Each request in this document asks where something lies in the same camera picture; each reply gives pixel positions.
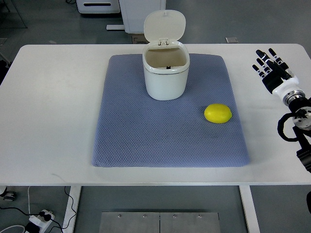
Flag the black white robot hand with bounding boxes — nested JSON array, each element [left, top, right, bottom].
[[252, 48, 305, 106]]

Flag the yellow lemon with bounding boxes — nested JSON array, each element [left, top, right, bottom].
[[204, 103, 232, 124]]

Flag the white trash bin with lid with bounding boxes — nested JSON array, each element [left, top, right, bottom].
[[142, 10, 190, 100]]

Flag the grey floor socket plate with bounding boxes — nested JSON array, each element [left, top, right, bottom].
[[225, 37, 239, 44]]

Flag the white right table leg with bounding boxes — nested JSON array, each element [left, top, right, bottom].
[[239, 185, 260, 233]]

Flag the white table leg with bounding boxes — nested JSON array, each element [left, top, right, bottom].
[[239, 185, 260, 233], [62, 186, 82, 233]]

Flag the cardboard box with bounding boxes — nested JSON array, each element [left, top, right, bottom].
[[131, 33, 149, 44]]

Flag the blue textured mat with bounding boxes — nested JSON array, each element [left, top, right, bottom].
[[92, 53, 249, 167]]

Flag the white cabinet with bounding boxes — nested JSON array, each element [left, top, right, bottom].
[[106, 0, 166, 34]]

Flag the white machine with black slot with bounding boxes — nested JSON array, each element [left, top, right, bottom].
[[76, 0, 121, 14]]

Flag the grey metal floor plate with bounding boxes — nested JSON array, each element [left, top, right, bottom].
[[99, 212, 221, 233]]

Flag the white left table leg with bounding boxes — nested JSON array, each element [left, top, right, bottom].
[[62, 186, 82, 233]]

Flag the white power strip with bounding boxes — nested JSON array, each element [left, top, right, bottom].
[[25, 210, 55, 233]]

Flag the caster wheel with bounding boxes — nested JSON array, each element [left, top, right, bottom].
[[0, 186, 17, 201]]

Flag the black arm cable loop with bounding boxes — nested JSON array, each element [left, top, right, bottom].
[[277, 112, 300, 141]]

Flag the black floor cable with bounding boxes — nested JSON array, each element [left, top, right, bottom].
[[0, 186, 78, 233]]

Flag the white floor cable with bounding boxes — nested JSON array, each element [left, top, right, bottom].
[[0, 186, 32, 233]]

